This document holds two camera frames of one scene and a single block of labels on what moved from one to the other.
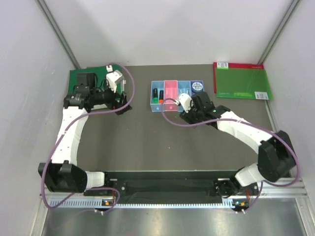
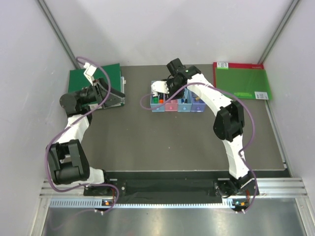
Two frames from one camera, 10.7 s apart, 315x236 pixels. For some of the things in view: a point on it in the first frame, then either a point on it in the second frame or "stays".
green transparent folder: [245, 83] stays
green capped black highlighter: [155, 96] stays
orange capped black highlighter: [161, 96] stays
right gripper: [188, 118] -> [181, 95]
